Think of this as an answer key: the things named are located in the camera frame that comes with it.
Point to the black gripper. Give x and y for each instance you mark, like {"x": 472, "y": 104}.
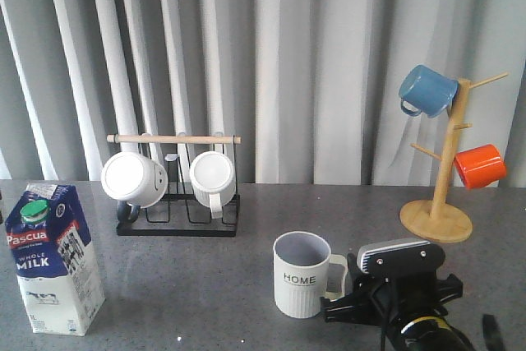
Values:
{"x": 380, "y": 299}

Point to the blue enamel mug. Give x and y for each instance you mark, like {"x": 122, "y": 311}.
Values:
{"x": 426, "y": 91}

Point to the grey white curtain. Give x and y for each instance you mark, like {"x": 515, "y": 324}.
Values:
{"x": 309, "y": 85}

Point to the white ribbed mug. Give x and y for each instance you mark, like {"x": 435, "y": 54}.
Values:
{"x": 212, "y": 177}

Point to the black wire mug rack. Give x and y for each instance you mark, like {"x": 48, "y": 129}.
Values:
{"x": 178, "y": 213}

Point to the white smiley face mug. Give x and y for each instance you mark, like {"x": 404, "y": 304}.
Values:
{"x": 135, "y": 182}

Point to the white HOME mug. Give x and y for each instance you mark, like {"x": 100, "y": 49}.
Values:
{"x": 301, "y": 262}

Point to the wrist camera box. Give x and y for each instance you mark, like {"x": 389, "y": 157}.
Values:
{"x": 399, "y": 258}

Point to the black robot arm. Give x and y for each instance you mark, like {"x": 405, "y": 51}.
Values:
{"x": 424, "y": 333}

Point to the wooden mug tree stand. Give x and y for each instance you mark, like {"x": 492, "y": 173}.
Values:
{"x": 434, "y": 219}

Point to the orange enamel mug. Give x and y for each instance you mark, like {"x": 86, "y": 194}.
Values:
{"x": 480, "y": 166}

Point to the blue white milk carton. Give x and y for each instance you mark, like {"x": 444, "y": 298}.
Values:
{"x": 56, "y": 267}

